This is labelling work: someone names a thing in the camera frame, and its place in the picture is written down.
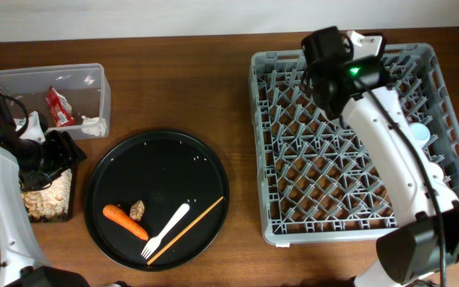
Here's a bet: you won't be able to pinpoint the blue cup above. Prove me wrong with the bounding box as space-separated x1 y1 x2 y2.
410 123 431 144

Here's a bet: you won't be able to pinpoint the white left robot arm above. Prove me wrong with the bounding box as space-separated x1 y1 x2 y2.
0 93 88 286

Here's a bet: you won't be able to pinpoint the grey dishwasher rack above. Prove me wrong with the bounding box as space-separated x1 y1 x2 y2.
249 43 459 246

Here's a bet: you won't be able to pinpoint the clear plastic waste bin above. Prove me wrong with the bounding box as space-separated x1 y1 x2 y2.
0 63 111 140

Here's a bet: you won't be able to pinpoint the wooden chopstick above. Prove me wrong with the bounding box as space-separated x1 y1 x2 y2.
142 196 225 265

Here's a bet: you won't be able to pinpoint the black rectangular tray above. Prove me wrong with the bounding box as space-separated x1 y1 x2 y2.
24 165 78 223

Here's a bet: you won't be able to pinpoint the cream paper cup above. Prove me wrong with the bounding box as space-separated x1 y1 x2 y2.
428 162 445 184

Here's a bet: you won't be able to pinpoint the orange carrot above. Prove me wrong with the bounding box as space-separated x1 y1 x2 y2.
103 204 149 241

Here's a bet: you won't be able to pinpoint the red snack wrapper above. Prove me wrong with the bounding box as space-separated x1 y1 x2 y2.
45 86 76 128

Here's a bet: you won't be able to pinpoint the white tissue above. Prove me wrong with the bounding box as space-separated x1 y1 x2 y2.
81 116 107 137

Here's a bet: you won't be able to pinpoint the brown food scrap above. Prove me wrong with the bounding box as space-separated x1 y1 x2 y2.
129 200 145 222

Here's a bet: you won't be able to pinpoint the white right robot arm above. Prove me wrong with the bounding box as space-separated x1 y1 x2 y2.
300 26 459 286

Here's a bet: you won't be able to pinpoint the white plastic fork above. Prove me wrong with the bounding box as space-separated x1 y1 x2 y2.
141 202 190 259

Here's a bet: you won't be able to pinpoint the rice and peanut leftovers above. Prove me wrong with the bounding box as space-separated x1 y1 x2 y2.
20 169 73 220

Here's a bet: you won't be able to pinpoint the round black serving tray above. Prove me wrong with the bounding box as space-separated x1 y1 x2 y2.
84 130 230 272

